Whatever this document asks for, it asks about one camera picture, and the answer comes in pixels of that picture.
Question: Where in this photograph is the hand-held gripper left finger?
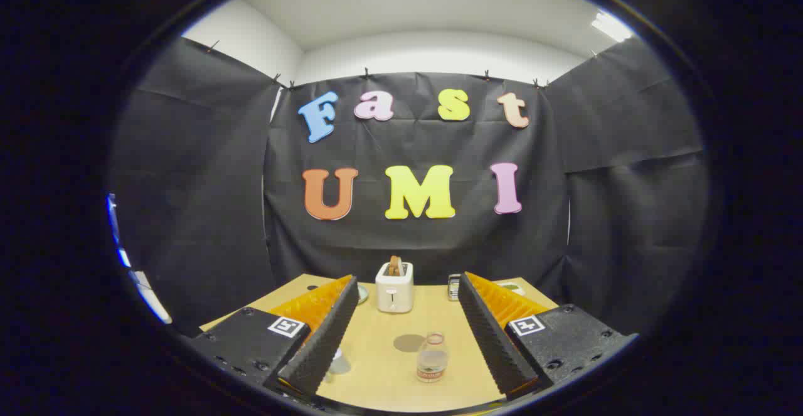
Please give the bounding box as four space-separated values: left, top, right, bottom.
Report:
188 274 359 400

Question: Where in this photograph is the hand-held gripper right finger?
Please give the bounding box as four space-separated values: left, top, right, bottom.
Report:
457 271 641 401

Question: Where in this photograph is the white cup with handle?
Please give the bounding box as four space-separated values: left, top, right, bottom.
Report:
325 348 353 383

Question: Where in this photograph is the clear plastic juice bottle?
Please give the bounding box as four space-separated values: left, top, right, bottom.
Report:
416 332 450 383

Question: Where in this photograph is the wooden table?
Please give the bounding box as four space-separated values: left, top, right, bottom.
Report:
199 273 559 413

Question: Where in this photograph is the white toaster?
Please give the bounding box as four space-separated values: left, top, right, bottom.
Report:
375 262 415 314

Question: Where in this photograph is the black backdrop cloth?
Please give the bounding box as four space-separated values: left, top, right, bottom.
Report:
107 36 710 336

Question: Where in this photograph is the ceiling light panel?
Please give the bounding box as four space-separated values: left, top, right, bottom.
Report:
591 11 634 43

